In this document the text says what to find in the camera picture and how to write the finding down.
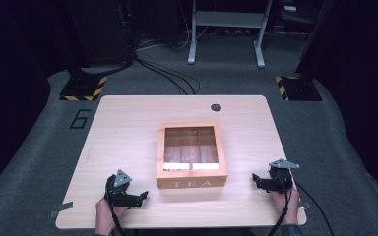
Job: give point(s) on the black yellow striped stand base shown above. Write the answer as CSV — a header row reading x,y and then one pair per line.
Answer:
x,y
83,88
300,88

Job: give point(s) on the wooden tea box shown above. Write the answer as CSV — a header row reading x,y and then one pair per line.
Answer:
x,y
191,181

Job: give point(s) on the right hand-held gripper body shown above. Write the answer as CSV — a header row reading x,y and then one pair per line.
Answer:
x,y
280,178

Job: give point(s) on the black table grommet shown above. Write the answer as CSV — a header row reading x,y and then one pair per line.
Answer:
x,y
216,107

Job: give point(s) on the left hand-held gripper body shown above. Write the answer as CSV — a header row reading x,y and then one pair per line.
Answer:
x,y
118,191

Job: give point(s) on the black computer cabinet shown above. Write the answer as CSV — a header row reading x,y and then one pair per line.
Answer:
x,y
101,29

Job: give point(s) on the person's left hand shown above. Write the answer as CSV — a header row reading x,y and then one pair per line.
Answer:
x,y
104,218

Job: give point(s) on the person's right hand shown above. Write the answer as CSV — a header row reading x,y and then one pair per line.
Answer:
x,y
290,206

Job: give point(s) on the white metal desk frame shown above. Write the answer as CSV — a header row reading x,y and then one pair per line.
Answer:
x,y
228,19

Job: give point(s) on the grey tape strip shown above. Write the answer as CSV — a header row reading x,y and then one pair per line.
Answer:
x,y
60,209

